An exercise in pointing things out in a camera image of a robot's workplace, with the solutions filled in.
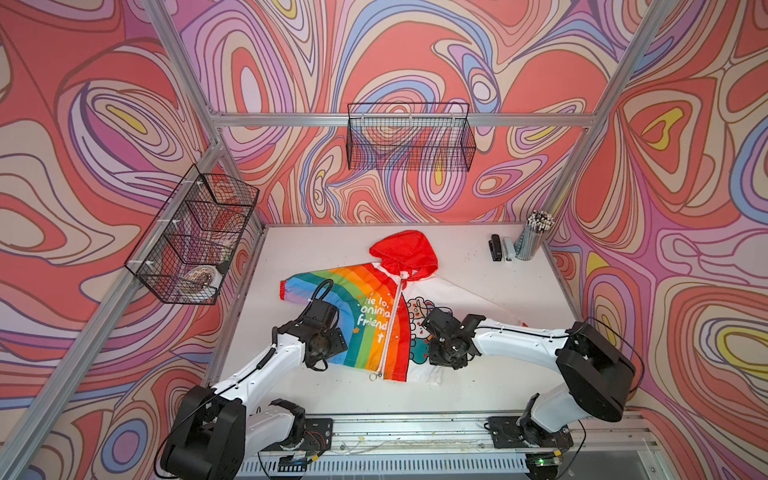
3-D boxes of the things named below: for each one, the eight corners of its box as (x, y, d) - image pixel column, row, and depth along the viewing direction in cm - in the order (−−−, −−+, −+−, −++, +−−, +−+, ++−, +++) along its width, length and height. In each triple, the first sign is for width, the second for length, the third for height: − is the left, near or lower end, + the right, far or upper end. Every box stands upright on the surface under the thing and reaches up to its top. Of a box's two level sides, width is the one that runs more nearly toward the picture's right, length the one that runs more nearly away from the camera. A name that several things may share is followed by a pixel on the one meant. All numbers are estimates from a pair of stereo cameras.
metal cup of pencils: (514, 262, 111) (534, 225, 96) (509, 247, 116) (527, 210, 101) (533, 262, 111) (556, 225, 96) (527, 247, 116) (548, 210, 101)
